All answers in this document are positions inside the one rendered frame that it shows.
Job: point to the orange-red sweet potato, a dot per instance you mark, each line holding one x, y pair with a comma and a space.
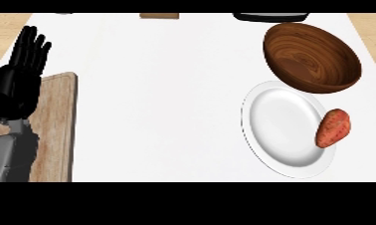
333, 128

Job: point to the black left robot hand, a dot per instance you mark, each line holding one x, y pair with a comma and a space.
19, 69

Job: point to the brown wooden bowl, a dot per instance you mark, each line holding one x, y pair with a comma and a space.
313, 58

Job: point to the pale wooden cutting board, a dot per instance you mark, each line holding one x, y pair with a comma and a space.
55, 126

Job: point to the white plate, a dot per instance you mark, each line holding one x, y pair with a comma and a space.
282, 129

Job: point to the black appliance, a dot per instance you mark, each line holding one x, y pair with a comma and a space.
270, 17

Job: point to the small brown wooden block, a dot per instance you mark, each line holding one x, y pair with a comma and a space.
159, 15

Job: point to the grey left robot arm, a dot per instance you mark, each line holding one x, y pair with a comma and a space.
15, 149

